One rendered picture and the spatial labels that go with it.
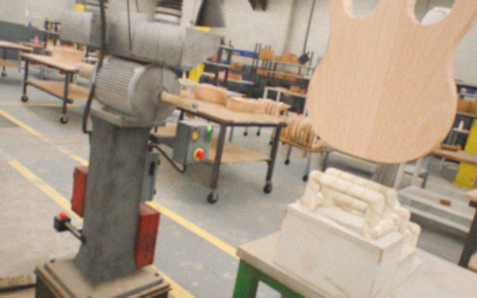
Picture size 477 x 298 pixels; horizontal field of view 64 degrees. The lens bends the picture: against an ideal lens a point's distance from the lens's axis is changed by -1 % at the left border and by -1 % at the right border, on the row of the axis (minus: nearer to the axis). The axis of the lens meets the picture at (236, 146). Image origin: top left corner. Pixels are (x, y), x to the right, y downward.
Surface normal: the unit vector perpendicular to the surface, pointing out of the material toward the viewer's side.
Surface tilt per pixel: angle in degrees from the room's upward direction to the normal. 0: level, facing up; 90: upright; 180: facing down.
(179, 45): 90
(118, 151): 90
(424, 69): 91
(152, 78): 83
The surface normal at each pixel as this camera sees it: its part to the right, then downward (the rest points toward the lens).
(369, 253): -0.67, 0.04
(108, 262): 0.75, 0.12
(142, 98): 0.63, 0.30
